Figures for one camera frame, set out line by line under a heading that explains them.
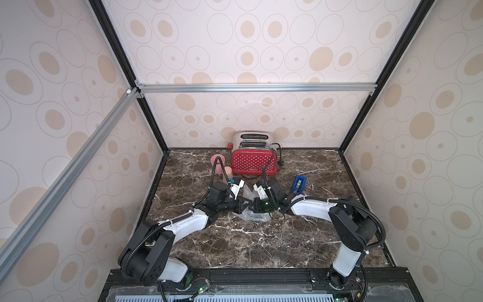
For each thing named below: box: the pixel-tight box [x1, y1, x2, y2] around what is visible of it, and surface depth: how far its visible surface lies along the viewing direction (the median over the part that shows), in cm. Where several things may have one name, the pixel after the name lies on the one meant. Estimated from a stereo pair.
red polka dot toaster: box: [227, 130, 278, 175], surface depth 101 cm
